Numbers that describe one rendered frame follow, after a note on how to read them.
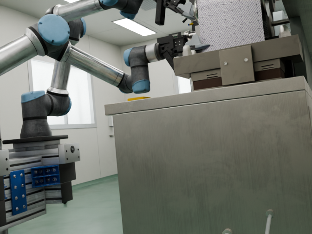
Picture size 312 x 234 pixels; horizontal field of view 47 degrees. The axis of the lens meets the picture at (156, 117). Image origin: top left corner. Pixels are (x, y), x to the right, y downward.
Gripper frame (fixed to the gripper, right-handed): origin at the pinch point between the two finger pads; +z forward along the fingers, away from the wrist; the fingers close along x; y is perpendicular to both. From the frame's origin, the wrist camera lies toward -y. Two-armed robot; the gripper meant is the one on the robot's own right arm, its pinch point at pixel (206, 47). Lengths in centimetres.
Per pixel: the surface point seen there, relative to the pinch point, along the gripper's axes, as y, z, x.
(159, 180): -46, -13, -26
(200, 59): -8.3, 3.1, -20.0
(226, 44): -0.6, 7.7, -0.3
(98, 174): -96, -357, 430
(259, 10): 9.4, 20.9, -0.2
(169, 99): -20.4, -6.6, -26.0
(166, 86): 65, -255, 556
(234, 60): -11.0, 14.7, -22.0
